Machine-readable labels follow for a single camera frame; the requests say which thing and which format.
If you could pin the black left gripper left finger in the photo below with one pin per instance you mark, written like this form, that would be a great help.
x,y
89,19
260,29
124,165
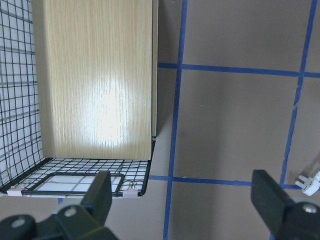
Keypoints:
x,y
98,198

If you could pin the wire basket wooden shelf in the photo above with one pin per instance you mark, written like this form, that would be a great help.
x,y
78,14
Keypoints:
x,y
78,95

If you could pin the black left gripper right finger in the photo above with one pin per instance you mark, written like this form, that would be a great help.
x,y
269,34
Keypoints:
x,y
270,200

